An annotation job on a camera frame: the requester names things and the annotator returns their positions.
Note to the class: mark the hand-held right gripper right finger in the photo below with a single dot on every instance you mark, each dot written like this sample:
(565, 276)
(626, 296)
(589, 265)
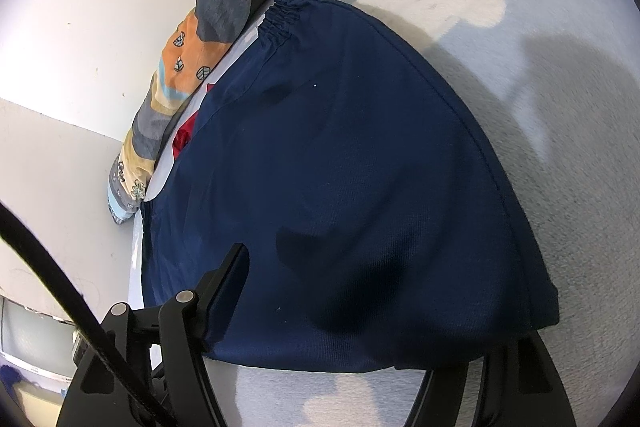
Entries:
(530, 389)

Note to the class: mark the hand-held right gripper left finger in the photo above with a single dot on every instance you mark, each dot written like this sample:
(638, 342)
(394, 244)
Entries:
(220, 302)

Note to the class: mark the navy work jacket red collar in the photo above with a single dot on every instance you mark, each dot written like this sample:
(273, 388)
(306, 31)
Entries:
(350, 182)

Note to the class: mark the white plastic box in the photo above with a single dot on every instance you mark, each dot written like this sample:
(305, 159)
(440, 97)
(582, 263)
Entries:
(35, 337)

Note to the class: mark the rolled patchwork quilt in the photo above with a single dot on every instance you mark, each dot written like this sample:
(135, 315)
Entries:
(200, 57)

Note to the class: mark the light blue cloud bed sheet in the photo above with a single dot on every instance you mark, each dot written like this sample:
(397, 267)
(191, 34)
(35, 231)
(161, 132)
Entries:
(550, 107)

